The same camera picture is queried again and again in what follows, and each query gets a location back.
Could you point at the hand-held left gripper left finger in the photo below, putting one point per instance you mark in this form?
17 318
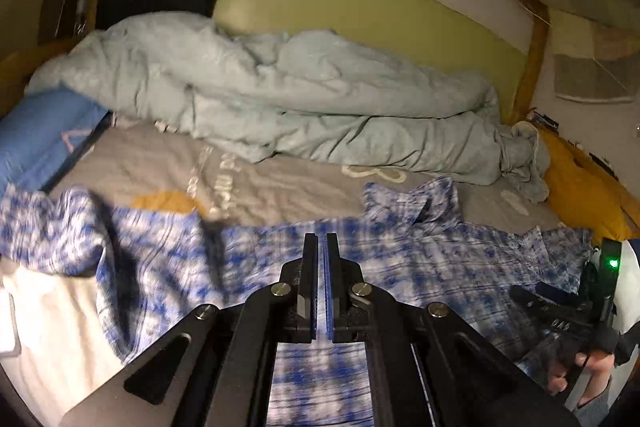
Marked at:
310 287

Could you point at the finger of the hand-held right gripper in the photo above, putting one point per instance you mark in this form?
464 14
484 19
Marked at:
535 300

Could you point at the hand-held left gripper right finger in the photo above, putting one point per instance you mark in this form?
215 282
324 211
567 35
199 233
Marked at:
334 292

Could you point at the blue plaid shirt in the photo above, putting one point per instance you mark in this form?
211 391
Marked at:
450 267

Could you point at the person's right forearm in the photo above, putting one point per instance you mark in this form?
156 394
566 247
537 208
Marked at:
595 412

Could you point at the person's right hand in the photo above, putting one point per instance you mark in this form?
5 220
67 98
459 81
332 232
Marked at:
592 372

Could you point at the white and navy folded sweatshirt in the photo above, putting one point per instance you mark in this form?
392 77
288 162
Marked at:
629 297

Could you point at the yellow pillow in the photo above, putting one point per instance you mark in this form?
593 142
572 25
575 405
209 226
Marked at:
585 192

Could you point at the small clutter on wooden ledge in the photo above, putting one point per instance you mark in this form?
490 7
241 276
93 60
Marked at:
542 117

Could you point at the grey printed bedsheet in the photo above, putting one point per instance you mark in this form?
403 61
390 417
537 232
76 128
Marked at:
175 162

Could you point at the grey duvet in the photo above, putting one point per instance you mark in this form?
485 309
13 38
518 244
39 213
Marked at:
300 97

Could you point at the checked hanging cloth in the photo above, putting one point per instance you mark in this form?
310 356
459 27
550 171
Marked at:
585 79

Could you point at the blue pillow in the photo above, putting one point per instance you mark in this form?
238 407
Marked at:
45 132

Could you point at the wooden bunk bed frame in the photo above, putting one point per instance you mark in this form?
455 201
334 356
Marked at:
532 57

